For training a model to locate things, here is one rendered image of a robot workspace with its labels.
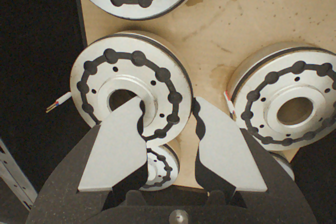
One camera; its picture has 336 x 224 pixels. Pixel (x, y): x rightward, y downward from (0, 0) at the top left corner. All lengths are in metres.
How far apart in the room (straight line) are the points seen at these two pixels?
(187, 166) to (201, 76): 0.14
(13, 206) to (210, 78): 0.33
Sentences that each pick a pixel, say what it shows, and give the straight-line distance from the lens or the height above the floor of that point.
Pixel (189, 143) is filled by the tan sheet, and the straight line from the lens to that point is 0.22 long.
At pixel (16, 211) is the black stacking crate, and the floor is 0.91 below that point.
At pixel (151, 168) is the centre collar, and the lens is 0.20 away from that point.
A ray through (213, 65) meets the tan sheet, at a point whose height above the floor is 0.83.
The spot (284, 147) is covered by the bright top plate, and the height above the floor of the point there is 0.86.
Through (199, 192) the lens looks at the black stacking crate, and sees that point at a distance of 0.30.
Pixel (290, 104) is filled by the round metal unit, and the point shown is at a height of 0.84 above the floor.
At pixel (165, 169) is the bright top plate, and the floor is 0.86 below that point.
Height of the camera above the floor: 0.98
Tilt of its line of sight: 60 degrees down
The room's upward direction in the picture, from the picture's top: 165 degrees counter-clockwise
